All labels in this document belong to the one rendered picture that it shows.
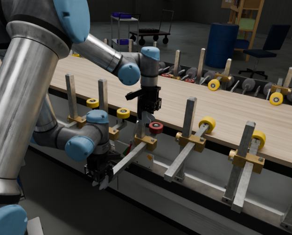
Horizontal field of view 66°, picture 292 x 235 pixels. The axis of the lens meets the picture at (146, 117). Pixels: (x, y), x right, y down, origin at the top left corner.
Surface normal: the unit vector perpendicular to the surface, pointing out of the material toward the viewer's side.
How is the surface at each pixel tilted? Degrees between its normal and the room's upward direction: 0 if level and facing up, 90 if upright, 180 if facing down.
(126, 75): 90
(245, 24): 90
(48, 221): 0
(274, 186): 90
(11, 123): 62
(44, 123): 99
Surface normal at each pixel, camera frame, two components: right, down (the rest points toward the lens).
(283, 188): -0.51, 0.39
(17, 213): 0.93, 0.29
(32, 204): 0.05, -0.88
